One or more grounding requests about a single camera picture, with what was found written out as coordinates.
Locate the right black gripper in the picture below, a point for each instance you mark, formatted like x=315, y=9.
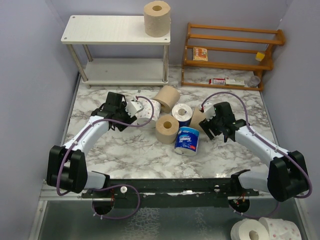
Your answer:
x=207, y=125

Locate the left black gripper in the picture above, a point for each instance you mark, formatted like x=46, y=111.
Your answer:
x=129, y=120

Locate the brown paper roll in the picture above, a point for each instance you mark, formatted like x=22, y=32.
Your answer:
x=196, y=118
x=168, y=96
x=166, y=129
x=157, y=18

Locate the white floral paper roll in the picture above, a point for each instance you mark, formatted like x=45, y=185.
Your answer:
x=146, y=113

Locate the blue Tempo roll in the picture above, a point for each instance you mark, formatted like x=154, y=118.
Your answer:
x=187, y=140

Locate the blue Vinda roll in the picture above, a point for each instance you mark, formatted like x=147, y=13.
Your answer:
x=183, y=114

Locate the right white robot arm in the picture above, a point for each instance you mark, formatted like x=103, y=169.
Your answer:
x=287, y=176

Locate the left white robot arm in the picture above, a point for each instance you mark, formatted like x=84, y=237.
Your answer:
x=67, y=169

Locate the white two-tier shelf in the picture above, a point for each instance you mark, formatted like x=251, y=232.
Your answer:
x=82, y=31

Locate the white green small box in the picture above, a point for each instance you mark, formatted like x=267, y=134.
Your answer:
x=234, y=82

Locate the red white small box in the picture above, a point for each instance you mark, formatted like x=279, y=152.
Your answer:
x=217, y=81

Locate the clear plastic cup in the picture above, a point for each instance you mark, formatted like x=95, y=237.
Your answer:
x=254, y=81

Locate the brown paper roll front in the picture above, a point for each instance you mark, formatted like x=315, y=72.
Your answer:
x=166, y=129

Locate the wooden slatted rack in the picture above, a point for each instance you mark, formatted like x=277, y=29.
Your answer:
x=266, y=64

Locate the orange snack packet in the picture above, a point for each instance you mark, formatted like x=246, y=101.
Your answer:
x=199, y=54

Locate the yellow sponge block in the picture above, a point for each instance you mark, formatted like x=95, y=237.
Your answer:
x=259, y=56

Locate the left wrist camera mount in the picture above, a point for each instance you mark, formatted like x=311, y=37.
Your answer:
x=134, y=106

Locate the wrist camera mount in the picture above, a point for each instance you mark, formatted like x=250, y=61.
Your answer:
x=134, y=106
x=208, y=110

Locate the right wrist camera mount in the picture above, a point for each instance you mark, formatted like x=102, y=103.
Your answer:
x=208, y=110

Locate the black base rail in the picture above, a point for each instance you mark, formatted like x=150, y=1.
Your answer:
x=172, y=193

